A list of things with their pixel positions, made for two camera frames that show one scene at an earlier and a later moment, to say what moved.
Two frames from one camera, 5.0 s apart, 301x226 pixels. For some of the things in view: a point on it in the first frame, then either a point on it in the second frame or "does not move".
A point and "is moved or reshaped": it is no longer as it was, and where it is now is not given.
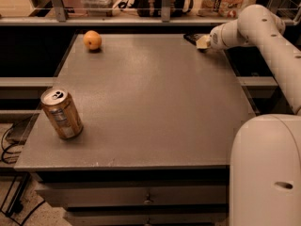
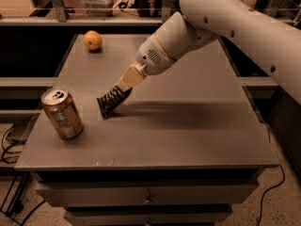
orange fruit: [92, 40] does not move
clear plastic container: [96, 1] does not move
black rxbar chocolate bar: [192, 38] is moved or reshaped
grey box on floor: [22, 127] does not move
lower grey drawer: [140, 216] does not move
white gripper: [215, 40] to [152, 57]
